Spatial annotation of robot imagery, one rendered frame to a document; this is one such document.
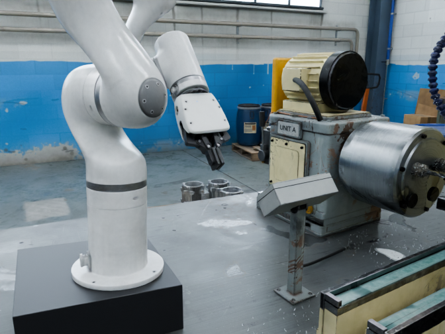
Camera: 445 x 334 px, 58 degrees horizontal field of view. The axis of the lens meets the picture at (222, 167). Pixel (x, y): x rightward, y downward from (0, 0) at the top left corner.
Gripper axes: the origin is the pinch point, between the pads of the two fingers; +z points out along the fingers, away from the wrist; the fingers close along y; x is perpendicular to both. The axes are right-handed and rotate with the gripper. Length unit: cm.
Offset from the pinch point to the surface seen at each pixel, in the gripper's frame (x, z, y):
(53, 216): 302, -102, 9
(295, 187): -3.5, 10.6, 14.1
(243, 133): 374, -202, 301
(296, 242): 5.4, 20.5, 15.9
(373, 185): 4.6, 12.3, 47.0
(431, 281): -6, 38, 36
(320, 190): -3.5, 12.6, 20.4
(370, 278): -6.5, 32.7, 19.6
